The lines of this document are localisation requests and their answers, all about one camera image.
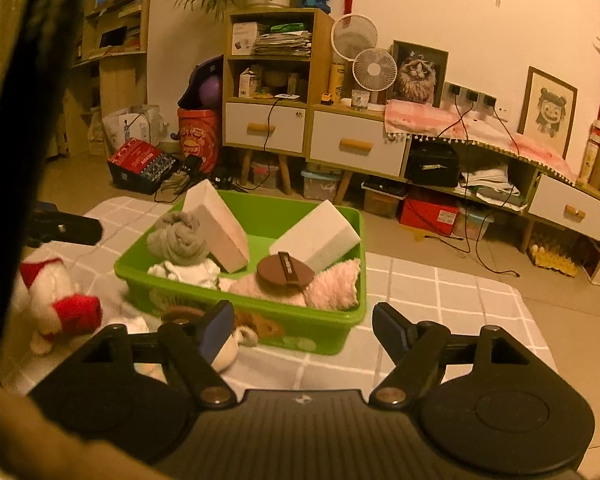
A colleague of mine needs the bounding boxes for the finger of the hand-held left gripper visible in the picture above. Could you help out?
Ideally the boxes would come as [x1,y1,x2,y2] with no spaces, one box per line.
[26,211,104,247]

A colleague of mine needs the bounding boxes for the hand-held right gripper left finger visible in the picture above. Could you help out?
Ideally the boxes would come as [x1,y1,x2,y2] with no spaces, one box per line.
[81,299,238,408]

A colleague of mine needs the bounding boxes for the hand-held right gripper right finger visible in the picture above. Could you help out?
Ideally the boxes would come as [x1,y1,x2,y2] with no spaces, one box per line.
[368,303,534,408]

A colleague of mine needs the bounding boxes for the cream teddy bear blue dress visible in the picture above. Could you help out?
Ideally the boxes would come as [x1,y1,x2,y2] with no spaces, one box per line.
[214,324,259,374]

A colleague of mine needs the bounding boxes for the white cloth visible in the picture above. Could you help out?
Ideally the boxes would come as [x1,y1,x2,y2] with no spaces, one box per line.
[147,260,222,290]
[107,314,153,335]

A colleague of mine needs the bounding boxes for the red white santa plush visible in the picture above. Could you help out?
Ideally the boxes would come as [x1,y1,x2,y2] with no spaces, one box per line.
[12,257,104,356]

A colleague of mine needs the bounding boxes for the pink fluffy plush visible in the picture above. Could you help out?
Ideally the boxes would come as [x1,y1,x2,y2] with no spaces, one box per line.
[220,258,362,311]

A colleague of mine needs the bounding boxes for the green plastic storage bin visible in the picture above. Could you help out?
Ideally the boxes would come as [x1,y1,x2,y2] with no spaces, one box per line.
[114,190,368,356]

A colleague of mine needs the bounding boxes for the grey towel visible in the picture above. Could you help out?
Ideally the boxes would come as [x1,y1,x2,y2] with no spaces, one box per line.
[146,211,216,266]

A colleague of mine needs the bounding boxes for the pink white foam block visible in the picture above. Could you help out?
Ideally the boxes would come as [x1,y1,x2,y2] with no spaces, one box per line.
[181,180,251,274]

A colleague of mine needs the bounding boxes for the white shopping bag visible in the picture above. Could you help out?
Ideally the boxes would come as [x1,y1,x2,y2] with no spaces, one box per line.
[102,105,163,158]

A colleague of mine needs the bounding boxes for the red cardboard box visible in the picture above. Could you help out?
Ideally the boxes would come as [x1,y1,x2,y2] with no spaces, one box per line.
[399,195,461,239]

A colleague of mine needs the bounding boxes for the brown box black lid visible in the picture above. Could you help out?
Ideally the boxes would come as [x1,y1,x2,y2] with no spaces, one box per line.
[362,180,406,219]

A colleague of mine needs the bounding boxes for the small clear storage box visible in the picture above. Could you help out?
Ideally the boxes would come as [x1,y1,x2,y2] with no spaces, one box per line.
[250,160,281,190]

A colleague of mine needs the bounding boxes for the clear blue-lid storage box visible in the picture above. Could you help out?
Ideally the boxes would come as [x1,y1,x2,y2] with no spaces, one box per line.
[301,169,343,202]

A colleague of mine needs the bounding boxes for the black bag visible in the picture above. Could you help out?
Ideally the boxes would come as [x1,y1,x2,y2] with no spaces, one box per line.
[405,141,462,187]

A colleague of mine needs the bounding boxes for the stack of white papers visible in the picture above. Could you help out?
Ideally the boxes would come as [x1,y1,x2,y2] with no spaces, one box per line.
[455,165,528,209]

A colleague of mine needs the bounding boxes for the yellow egg tray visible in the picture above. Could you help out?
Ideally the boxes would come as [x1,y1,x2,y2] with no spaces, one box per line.
[527,242,579,279]

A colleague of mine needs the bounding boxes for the long wooden low cabinet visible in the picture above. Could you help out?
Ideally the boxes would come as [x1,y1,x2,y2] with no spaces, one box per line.
[307,102,600,262]

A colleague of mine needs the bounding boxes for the purple ball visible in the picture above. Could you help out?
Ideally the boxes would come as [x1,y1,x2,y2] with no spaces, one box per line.
[197,76,223,103]

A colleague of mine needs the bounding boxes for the wooden bookshelf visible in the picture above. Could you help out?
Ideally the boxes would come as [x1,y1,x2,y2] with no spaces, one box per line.
[70,0,154,157]

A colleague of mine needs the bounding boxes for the pink patterned cabinet cloth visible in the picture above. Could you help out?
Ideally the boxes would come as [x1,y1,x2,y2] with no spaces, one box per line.
[384,99,579,182]

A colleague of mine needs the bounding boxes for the yellow bottle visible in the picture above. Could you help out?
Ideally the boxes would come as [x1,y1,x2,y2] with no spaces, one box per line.
[330,62,345,105]

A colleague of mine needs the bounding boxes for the framed cat picture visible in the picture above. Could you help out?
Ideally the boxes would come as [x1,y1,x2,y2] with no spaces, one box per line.
[390,40,449,108]

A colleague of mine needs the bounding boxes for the small white carton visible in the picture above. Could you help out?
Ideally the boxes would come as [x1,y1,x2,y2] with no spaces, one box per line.
[231,22,259,55]

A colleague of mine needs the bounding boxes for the tall wooden shelf cabinet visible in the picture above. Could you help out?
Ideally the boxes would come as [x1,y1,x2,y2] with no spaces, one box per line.
[223,7,336,196]

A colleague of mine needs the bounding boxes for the small white desk fan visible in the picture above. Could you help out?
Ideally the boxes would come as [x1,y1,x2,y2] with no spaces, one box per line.
[352,48,398,112]

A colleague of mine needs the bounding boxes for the yellow printed tall box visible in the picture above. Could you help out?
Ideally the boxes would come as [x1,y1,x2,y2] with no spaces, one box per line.
[580,120,600,184]

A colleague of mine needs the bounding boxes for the framed girl drawing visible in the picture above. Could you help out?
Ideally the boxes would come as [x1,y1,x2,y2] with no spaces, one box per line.
[517,66,578,159]

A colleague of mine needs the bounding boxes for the stack of grey papers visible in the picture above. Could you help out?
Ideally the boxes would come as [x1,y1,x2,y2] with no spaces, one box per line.
[252,30,313,57]

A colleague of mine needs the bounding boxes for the large white desk fan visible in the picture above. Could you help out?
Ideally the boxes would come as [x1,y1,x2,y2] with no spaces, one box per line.
[330,14,379,61]

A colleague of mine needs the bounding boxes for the black cable bundle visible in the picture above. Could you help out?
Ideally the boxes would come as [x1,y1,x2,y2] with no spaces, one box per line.
[155,155,241,202]

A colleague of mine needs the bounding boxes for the white drawer wooden handle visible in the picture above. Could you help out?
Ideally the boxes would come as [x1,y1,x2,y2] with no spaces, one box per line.
[225,101,307,155]
[311,110,410,177]
[528,175,600,234]

